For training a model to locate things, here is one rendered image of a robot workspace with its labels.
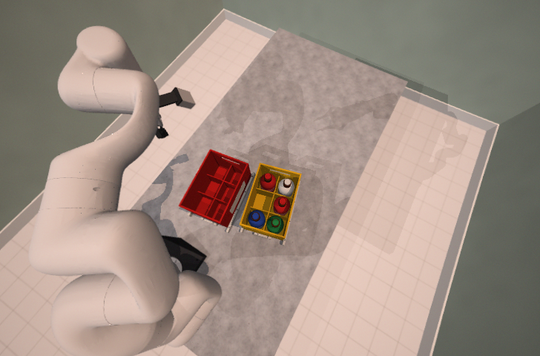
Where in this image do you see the white bottle with grey label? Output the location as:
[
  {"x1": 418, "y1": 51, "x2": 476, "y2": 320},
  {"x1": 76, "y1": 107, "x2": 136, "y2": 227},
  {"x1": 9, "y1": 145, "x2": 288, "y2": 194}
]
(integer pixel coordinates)
[{"x1": 277, "y1": 179, "x2": 294, "y2": 197}]

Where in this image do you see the red bottle with pale label band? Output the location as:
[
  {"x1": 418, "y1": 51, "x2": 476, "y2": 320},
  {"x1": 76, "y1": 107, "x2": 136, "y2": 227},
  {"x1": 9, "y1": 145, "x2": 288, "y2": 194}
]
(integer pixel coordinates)
[{"x1": 273, "y1": 197, "x2": 290, "y2": 216}]

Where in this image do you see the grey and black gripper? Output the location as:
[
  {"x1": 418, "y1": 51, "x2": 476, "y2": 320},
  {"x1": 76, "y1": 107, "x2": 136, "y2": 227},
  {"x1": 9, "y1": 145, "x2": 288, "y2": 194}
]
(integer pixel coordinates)
[{"x1": 156, "y1": 114, "x2": 169, "y2": 139}]

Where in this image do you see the dark red crate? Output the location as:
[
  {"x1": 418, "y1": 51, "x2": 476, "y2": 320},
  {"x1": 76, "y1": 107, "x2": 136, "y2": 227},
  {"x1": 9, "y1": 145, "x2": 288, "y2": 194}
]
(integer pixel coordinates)
[{"x1": 179, "y1": 149, "x2": 251, "y2": 227}]

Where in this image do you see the blue bottle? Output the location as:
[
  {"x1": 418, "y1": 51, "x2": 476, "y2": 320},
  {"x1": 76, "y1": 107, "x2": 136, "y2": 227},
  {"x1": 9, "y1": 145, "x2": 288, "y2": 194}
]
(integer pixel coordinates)
[{"x1": 248, "y1": 210, "x2": 266, "y2": 229}]

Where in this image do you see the olive-brown crate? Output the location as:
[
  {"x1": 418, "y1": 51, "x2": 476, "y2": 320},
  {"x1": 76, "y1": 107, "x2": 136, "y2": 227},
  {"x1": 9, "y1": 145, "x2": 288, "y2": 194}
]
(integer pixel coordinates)
[{"x1": 240, "y1": 163, "x2": 301, "y2": 240}]

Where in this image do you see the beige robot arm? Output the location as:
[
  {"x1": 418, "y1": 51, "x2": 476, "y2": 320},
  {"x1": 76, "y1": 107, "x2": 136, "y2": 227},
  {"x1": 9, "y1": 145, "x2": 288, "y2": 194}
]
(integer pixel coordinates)
[{"x1": 28, "y1": 26, "x2": 222, "y2": 356}]

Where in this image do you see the green bottle with pale green label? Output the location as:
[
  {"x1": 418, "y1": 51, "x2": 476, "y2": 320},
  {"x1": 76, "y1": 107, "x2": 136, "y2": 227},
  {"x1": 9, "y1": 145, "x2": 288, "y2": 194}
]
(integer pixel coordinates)
[{"x1": 266, "y1": 216, "x2": 284, "y2": 234}]

